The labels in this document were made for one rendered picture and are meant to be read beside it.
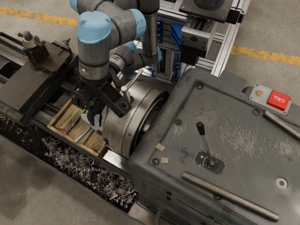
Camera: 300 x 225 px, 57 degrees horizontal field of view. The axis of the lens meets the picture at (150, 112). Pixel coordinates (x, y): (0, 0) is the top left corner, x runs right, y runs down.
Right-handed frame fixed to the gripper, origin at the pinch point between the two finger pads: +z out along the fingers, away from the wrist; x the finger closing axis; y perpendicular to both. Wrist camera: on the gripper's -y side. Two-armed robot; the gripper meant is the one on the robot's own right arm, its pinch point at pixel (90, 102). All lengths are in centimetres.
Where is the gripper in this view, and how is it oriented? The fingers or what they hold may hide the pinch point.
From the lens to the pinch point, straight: 118.1
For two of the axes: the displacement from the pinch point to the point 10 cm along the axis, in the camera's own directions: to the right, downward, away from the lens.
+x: -0.3, -4.7, -8.8
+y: -8.6, -4.4, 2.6
